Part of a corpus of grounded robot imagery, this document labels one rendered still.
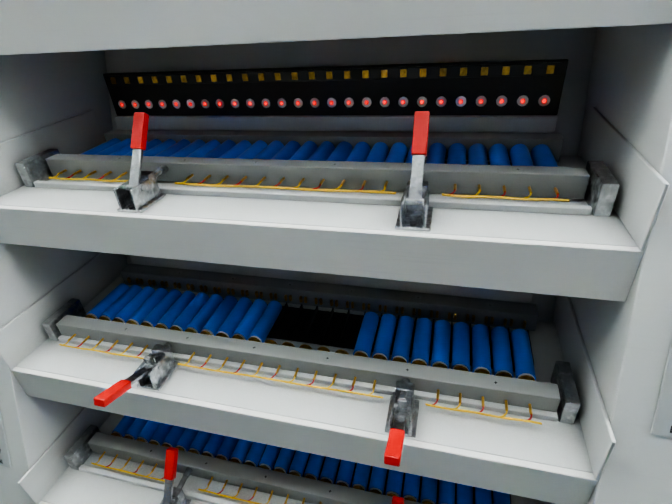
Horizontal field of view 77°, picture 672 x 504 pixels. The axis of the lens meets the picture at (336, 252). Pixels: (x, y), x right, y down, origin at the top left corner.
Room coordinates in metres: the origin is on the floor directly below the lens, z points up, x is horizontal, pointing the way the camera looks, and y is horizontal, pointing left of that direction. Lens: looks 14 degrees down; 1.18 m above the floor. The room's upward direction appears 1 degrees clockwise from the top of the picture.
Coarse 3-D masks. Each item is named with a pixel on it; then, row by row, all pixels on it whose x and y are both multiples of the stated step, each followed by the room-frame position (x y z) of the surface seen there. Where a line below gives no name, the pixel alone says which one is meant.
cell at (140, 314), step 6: (162, 288) 0.54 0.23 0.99; (156, 294) 0.53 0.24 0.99; (162, 294) 0.53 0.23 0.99; (150, 300) 0.51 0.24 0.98; (156, 300) 0.52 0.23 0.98; (144, 306) 0.50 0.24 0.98; (150, 306) 0.51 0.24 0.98; (138, 312) 0.49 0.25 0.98; (144, 312) 0.50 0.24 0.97; (132, 318) 0.48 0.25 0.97; (138, 318) 0.49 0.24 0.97; (138, 324) 0.48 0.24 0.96
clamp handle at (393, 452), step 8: (400, 400) 0.33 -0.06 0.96; (400, 408) 0.34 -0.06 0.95; (400, 416) 0.32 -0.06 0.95; (400, 424) 0.31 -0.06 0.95; (392, 432) 0.30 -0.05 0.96; (400, 432) 0.30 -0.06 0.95; (392, 440) 0.29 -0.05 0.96; (400, 440) 0.29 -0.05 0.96; (392, 448) 0.28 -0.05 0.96; (400, 448) 0.28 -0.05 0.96; (384, 456) 0.27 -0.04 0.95; (392, 456) 0.27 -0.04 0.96; (400, 456) 0.27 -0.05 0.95; (392, 464) 0.27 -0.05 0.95
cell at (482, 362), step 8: (472, 328) 0.44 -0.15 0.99; (480, 328) 0.43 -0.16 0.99; (472, 336) 0.43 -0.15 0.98; (480, 336) 0.42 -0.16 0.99; (488, 336) 0.42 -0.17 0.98; (472, 344) 0.42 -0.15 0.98; (480, 344) 0.41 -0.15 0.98; (488, 344) 0.41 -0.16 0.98; (472, 352) 0.41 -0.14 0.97; (480, 352) 0.40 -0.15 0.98; (488, 352) 0.40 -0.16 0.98; (472, 360) 0.40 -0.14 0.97; (480, 360) 0.39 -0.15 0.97; (488, 360) 0.39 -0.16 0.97; (472, 368) 0.39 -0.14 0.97; (480, 368) 0.38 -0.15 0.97; (488, 368) 0.38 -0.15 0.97
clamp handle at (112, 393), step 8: (144, 360) 0.40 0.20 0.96; (152, 360) 0.40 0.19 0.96; (144, 368) 0.40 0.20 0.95; (152, 368) 0.40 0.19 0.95; (136, 376) 0.38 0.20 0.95; (120, 384) 0.36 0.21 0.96; (128, 384) 0.37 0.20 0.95; (104, 392) 0.35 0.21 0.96; (112, 392) 0.35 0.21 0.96; (120, 392) 0.36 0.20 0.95; (96, 400) 0.34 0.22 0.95; (104, 400) 0.34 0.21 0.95; (112, 400) 0.35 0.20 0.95
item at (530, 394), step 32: (64, 320) 0.48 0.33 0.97; (96, 320) 0.48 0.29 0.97; (192, 352) 0.43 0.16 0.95; (224, 352) 0.42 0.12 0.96; (256, 352) 0.41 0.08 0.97; (288, 352) 0.41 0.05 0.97; (320, 352) 0.40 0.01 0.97; (352, 384) 0.38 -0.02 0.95; (384, 384) 0.38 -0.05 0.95; (416, 384) 0.37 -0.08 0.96; (448, 384) 0.36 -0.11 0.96; (480, 384) 0.35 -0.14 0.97; (512, 384) 0.35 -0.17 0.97; (544, 384) 0.35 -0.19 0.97
